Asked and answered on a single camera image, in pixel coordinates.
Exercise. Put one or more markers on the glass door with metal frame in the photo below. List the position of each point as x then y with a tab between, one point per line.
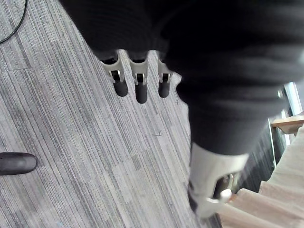
293	99

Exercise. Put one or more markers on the wooden table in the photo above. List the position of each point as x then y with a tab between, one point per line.
288	124

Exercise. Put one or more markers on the beige bed cover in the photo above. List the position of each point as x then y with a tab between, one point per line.
273	190

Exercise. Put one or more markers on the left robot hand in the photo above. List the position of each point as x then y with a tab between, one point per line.
213	59

